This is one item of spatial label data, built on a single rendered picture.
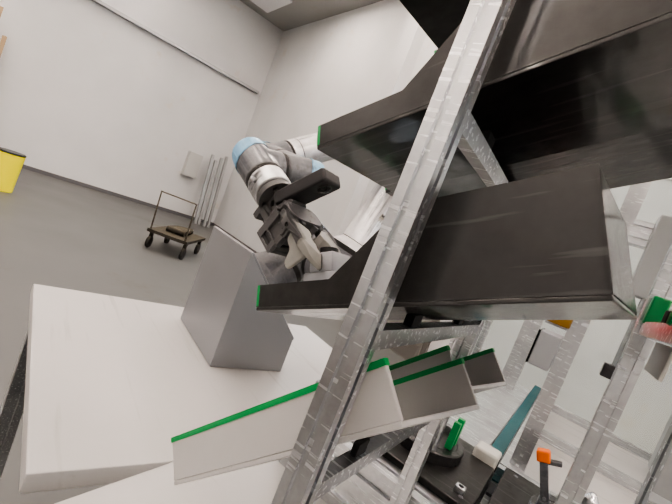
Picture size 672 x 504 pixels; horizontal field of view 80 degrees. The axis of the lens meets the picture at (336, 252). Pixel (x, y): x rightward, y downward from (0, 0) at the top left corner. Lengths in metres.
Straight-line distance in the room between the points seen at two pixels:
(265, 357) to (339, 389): 0.83
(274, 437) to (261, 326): 0.70
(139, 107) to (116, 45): 1.27
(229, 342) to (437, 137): 0.84
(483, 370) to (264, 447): 0.29
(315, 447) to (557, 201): 0.21
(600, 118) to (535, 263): 0.15
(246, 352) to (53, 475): 0.51
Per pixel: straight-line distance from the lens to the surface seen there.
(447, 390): 0.40
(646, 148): 0.46
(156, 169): 10.74
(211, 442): 0.43
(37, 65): 10.49
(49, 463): 0.71
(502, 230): 0.26
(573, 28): 0.31
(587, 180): 0.26
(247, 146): 0.81
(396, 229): 0.26
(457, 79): 0.28
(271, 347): 1.09
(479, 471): 0.86
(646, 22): 0.30
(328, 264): 0.59
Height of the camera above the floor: 1.29
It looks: 4 degrees down
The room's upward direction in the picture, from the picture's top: 21 degrees clockwise
